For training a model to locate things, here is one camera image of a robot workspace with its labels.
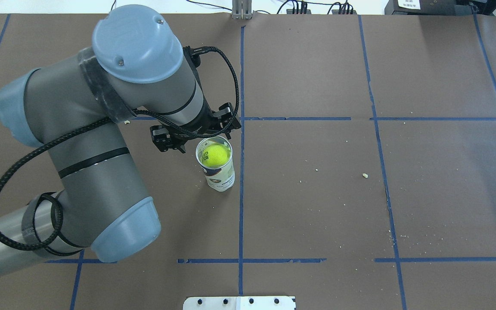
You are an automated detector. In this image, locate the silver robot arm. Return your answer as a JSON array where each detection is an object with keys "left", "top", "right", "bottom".
[{"left": 0, "top": 4, "right": 241, "bottom": 277}]

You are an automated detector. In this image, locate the white pedestal column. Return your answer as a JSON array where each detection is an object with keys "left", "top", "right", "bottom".
[{"left": 183, "top": 295, "right": 297, "bottom": 310}]

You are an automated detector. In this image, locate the aluminium frame post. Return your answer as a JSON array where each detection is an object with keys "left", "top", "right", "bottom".
[{"left": 232, "top": 0, "right": 254, "bottom": 20}]

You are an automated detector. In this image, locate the clear tennis ball can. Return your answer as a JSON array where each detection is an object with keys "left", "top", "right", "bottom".
[{"left": 195, "top": 136, "right": 236, "bottom": 192}]

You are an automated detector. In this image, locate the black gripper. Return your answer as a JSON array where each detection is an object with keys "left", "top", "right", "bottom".
[{"left": 150, "top": 102, "right": 242, "bottom": 154}]

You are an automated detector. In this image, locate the yellow tennis ball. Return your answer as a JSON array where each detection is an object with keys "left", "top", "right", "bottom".
[{"left": 201, "top": 143, "right": 230, "bottom": 168}]

